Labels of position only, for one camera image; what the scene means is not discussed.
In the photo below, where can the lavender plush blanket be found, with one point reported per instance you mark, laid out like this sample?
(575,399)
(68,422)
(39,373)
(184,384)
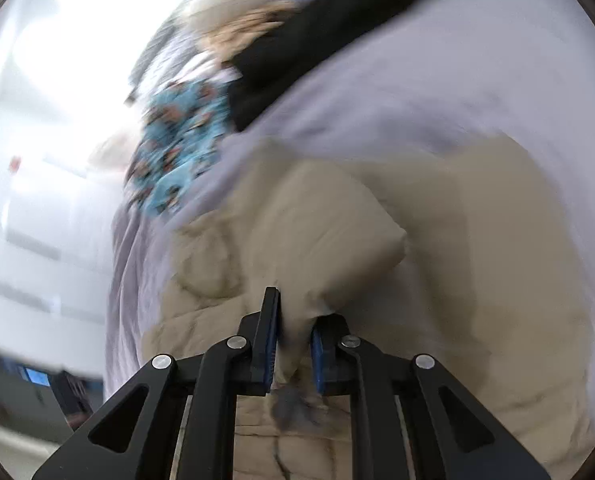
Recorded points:
(402,85)

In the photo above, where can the dark object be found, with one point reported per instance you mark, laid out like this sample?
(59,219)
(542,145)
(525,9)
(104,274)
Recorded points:
(75,400)

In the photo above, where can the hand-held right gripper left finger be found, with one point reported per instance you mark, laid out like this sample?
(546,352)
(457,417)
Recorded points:
(272,340)

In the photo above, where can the beige striped cloth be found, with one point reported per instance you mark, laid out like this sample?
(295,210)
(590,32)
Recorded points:
(242,35)

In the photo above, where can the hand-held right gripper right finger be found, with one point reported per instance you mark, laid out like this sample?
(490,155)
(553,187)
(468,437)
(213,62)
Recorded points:
(320,360)

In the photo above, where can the black cloth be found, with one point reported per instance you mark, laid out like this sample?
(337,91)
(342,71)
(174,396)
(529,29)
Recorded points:
(302,45)

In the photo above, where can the beige padded jacket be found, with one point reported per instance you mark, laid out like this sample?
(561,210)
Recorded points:
(377,260)

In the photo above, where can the blue cartoon printed cloth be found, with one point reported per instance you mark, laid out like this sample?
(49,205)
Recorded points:
(177,150)

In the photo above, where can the white patterned pillow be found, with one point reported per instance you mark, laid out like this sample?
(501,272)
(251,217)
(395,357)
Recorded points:
(110,152)

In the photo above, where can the grey striped bedding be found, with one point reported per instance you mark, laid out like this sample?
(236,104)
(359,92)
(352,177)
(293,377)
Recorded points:
(152,55)

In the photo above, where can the white drawer cabinet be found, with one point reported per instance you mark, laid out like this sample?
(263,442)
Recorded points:
(37,240)

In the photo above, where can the cream knitted pillow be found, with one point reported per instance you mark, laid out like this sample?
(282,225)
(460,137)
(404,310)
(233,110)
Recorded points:
(227,2)

